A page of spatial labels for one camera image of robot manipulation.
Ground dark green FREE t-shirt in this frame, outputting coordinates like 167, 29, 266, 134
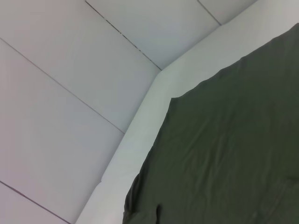
122, 22, 299, 224

